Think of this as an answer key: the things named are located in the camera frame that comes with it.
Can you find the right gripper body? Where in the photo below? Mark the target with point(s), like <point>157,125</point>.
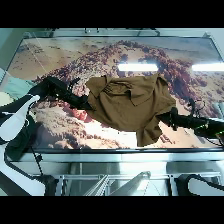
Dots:
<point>174,118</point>

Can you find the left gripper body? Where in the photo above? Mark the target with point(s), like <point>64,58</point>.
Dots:
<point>81,101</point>

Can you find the brown shirt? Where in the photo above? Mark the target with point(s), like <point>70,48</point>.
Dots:
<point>130,103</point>

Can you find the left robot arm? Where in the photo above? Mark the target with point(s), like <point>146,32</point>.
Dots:
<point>15,121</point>

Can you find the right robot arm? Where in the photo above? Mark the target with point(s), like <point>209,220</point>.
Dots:
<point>203,124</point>

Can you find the silver frame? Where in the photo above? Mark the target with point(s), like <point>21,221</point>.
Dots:
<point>100,157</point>

